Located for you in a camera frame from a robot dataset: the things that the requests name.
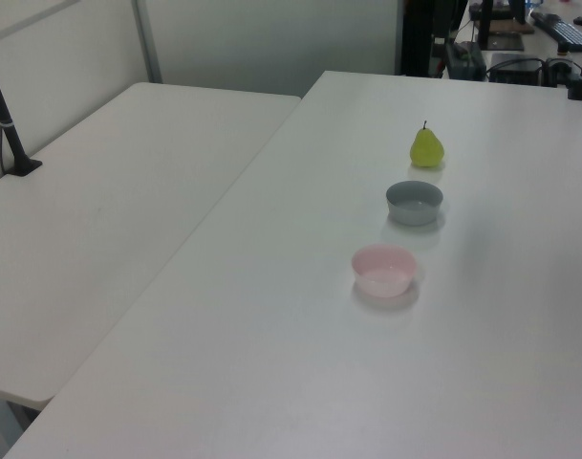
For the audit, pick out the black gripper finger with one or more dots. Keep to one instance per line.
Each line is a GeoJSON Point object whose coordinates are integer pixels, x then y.
{"type": "Point", "coordinates": [437, 59]}
{"type": "Point", "coordinates": [448, 59]}

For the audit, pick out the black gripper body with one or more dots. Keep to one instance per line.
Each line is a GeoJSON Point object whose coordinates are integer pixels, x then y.
{"type": "Point", "coordinates": [443, 19]}

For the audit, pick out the yellow-green pear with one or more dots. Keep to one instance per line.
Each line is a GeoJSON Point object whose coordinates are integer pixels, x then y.
{"type": "Point", "coordinates": [426, 150]}

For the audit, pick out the grey plastic bowl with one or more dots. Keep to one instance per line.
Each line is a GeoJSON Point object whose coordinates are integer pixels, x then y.
{"type": "Point", "coordinates": [414, 210]}

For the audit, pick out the pink plastic bowl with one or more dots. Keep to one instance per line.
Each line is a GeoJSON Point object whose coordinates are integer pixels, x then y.
{"type": "Point", "coordinates": [383, 277]}

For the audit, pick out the black and green device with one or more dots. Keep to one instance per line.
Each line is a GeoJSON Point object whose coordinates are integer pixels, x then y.
{"type": "Point", "coordinates": [468, 61]}

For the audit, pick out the black flat pad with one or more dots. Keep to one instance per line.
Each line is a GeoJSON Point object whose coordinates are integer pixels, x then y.
{"type": "Point", "coordinates": [506, 41]}

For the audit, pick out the black electronics box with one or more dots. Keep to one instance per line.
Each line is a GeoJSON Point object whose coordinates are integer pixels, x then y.
{"type": "Point", "coordinates": [515, 69]}

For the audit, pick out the brown wooden board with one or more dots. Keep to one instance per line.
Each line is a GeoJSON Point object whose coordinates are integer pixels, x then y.
{"type": "Point", "coordinates": [512, 26]}

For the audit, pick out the black computer keyboard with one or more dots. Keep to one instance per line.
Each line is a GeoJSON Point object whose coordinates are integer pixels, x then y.
{"type": "Point", "coordinates": [560, 28]}

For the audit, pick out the white side table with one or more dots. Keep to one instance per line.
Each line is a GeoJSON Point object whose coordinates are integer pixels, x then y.
{"type": "Point", "coordinates": [104, 215]}

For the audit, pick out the black monitor stand post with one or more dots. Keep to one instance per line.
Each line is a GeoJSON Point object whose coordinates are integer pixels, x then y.
{"type": "Point", "coordinates": [485, 24]}

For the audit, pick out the grey partition frame post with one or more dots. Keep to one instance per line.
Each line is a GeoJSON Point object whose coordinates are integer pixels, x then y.
{"type": "Point", "coordinates": [147, 40]}

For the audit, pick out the black camera pole with base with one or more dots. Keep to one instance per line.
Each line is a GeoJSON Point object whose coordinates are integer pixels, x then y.
{"type": "Point", "coordinates": [6, 124]}

